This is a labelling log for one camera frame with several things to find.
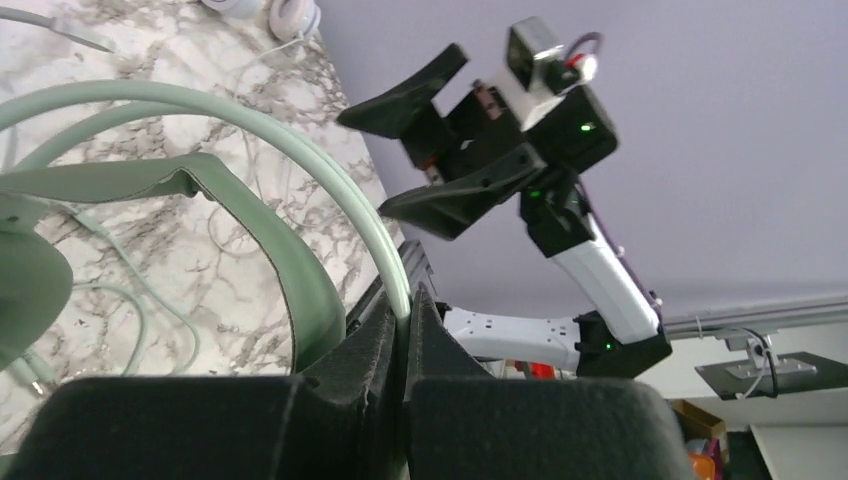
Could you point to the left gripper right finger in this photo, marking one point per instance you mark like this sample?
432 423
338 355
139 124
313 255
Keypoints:
463 423

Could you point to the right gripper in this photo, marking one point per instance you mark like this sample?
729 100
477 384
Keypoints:
476 152

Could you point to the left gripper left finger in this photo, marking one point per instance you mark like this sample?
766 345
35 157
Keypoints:
334 420

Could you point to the green headphones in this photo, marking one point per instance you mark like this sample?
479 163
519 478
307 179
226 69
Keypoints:
171 285

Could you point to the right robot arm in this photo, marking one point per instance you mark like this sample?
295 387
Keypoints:
527 134

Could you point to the white headphones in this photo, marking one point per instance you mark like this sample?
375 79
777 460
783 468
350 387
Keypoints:
287 19

